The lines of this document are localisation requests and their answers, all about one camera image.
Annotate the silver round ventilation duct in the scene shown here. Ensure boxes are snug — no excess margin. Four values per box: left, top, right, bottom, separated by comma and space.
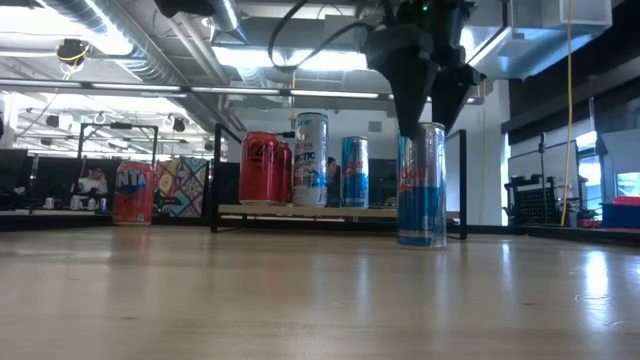
42, 0, 249, 134

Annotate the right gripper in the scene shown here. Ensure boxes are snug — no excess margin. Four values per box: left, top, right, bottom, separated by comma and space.
364, 0, 485, 139

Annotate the yellow cord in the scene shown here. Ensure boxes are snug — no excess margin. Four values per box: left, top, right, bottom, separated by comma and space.
559, 0, 575, 227

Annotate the blue bin red lid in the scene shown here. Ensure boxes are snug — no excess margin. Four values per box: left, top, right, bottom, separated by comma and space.
601, 195, 640, 230

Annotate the white Celsius slim can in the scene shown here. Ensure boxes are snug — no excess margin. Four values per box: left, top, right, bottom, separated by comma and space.
292, 111, 330, 208

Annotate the person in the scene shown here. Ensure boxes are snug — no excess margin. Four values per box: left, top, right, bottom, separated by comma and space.
76, 166, 110, 197
327, 155, 344, 209

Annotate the black tripod stand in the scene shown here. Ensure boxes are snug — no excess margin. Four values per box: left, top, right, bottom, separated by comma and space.
535, 132, 549, 226

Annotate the blue silver Red Bull can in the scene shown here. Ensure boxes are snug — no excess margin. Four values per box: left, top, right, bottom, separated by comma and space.
397, 122, 448, 250
341, 135, 370, 209

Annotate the long linear ceiling light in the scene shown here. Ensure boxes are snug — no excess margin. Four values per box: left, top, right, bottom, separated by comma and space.
0, 77, 485, 106

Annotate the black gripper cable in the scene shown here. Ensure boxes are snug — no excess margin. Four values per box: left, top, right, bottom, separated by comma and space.
267, 0, 374, 70

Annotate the black ceiling device yellow cable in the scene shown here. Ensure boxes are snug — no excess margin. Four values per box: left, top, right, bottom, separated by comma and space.
54, 37, 92, 67

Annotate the black perforated rack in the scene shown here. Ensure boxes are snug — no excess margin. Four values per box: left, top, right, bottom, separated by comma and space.
503, 173, 560, 229

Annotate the silver rectangular air duct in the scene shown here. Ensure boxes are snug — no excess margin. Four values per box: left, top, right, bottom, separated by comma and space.
462, 0, 614, 81

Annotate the black frame wooden shelf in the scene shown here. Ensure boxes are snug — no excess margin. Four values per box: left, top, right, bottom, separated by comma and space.
209, 122, 469, 241

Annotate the small red container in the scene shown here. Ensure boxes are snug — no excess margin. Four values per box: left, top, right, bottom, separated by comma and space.
576, 208, 601, 230

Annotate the black table frame rail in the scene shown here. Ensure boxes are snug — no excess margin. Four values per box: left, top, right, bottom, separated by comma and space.
219, 222, 506, 235
504, 224, 640, 247
0, 208, 216, 232

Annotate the red cola can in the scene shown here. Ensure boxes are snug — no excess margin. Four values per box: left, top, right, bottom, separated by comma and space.
238, 130, 279, 207
275, 141, 294, 205

